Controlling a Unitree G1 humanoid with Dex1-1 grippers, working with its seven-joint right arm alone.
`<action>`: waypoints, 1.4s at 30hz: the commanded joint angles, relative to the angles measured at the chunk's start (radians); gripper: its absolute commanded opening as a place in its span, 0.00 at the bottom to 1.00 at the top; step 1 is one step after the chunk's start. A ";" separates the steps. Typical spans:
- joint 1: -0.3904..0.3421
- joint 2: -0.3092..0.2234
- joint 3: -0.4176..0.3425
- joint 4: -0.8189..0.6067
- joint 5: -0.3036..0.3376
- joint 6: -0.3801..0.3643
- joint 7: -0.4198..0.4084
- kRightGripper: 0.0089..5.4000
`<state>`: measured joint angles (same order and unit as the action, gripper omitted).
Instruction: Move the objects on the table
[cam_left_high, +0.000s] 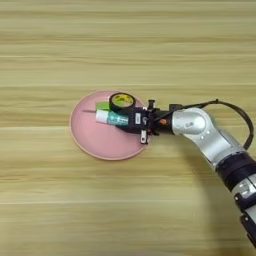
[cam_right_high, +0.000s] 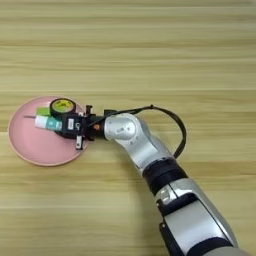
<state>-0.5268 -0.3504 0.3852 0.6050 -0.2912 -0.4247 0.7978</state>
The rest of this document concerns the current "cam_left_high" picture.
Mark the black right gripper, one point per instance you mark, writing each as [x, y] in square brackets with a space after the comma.
[160, 121]

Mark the green eraser block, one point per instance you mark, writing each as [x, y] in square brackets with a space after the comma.
[102, 106]

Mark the pink round plate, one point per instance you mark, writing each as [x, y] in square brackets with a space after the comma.
[96, 143]

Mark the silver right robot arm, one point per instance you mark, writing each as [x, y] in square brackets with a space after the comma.
[213, 140]

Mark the small black box white label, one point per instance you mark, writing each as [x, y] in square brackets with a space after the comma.
[137, 121]

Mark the white green glue stick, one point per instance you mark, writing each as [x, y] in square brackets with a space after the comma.
[110, 117]

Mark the black tape roll yellow core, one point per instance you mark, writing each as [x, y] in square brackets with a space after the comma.
[115, 107]

